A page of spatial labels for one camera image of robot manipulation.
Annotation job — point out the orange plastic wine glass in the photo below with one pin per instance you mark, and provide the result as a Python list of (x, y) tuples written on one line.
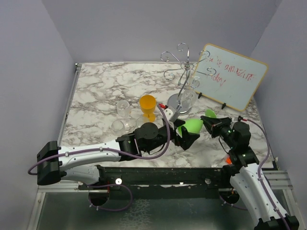
[(148, 105)]

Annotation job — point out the black front mounting bar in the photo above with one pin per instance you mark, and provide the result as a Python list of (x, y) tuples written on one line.
[(166, 183)]

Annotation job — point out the red orange marker pen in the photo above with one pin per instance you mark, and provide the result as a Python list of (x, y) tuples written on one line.
[(228, 161)]

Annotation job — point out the aluminium table edge rail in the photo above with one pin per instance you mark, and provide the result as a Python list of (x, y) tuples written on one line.
[(78, 67)]

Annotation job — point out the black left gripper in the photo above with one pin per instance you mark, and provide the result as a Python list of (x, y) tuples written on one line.
[(187, 138)]

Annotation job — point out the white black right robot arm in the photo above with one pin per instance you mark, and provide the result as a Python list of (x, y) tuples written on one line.
[(246, 175)]

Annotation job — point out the green plastic wine glass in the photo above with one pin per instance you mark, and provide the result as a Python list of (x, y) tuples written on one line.
[(195, 125)]

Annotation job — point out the clear glass near edge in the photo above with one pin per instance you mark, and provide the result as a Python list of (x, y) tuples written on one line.
[(141, 120)]

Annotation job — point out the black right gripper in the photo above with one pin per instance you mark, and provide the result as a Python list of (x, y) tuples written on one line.
[(209, 122)]

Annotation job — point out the chrome wine glass rack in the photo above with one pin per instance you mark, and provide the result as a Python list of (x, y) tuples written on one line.
[(188, 69)]

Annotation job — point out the yellow framed whiteboard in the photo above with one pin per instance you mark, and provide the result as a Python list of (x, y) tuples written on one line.
[(227, 77)]

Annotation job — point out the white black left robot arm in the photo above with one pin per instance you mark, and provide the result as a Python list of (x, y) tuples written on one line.
[(55, 163)]

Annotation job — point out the clear wine glass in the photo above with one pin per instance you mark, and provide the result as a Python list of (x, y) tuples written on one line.
[(123, 108), (118, 128), (189, 96)]

